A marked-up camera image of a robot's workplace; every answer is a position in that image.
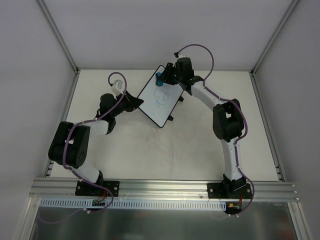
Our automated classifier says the white board with black frame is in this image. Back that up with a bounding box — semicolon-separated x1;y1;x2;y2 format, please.
138;65;183;128

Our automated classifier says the aluminium front rail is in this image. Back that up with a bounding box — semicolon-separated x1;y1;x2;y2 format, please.
29;177;300;202

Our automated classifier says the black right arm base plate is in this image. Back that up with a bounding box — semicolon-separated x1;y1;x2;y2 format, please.
206;182;252;200

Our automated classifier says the white slotted cable duct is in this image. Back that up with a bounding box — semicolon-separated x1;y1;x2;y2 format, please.
39;197;227;212

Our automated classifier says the left aluminium frame post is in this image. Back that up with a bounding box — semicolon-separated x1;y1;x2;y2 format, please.
35;0;79;74

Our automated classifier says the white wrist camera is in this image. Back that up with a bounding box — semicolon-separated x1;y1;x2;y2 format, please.
174;52;186;59
111;79;123;96

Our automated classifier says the right aluminium frame post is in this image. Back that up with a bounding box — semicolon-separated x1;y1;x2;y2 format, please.
250;0;300;76

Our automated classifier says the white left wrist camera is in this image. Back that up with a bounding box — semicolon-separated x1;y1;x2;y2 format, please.
111;79;123;96

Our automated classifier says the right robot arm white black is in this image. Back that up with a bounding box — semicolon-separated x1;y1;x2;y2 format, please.
155;56;246;198

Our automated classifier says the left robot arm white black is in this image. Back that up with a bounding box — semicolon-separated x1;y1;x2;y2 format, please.
48;92;144;195

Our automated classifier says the blue whiteboard eraser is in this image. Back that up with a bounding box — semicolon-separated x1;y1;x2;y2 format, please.
155;72;164;87

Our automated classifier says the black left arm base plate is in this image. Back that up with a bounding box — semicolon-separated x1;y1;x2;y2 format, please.
75;180;120;198

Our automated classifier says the aluminium frame post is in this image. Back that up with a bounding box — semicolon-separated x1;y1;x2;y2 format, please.
250;0;300;76
35;0;79;74

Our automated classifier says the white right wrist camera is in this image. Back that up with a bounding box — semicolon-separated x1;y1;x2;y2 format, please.
174;52;186;59

